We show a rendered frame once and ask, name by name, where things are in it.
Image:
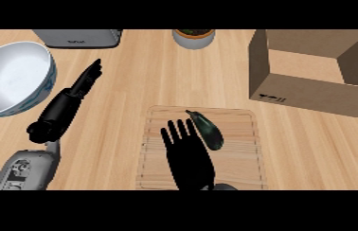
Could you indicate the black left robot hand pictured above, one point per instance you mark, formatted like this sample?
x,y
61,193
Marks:
x,y
61,110

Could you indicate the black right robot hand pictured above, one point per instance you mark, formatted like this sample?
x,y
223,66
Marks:
x,y
189,160

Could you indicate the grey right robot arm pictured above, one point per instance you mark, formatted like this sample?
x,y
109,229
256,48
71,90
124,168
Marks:
x,y
222,187

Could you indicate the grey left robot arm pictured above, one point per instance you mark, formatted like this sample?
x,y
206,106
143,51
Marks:
x,y
28,170

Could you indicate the pale wooden cutting board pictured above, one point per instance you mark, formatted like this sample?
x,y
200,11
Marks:
x,y
232,152

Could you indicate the brown cardboard box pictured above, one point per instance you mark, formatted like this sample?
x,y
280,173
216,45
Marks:
x,y
302,70

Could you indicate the white and blue bowl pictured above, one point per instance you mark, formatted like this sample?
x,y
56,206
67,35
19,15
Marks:
x,y
22,77

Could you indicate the grey toaster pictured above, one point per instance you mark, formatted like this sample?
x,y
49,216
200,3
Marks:
x,y
78,38

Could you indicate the white potted plant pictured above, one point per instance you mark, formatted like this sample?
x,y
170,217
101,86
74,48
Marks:
x,y
192,38

